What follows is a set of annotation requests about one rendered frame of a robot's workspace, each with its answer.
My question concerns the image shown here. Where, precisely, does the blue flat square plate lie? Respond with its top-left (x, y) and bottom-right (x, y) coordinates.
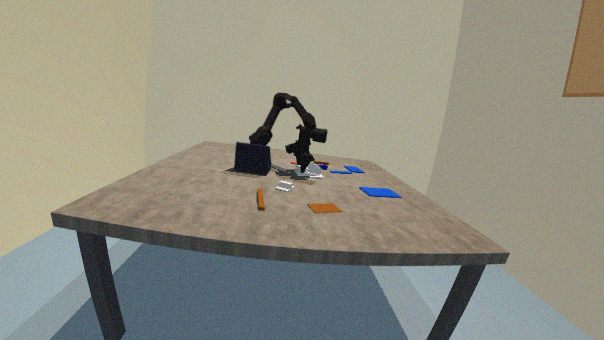
top-left (359, 187), bottom-right (401, 198)

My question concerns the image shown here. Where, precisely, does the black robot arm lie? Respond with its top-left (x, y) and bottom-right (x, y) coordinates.
top-left (249, 92), bottom-right (328, 154)

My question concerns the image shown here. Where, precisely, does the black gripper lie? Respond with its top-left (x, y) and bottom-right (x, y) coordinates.
top-left (293, 139), bottom-right (313, 173)

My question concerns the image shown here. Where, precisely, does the orange long flat bar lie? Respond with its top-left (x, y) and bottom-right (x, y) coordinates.
top-left (257, 189), bottom-right (264, 210)

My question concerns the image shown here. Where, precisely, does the blue flat rectangular plate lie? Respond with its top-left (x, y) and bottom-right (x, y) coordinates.
top-left (344, 166), bottom-right (365, 173)

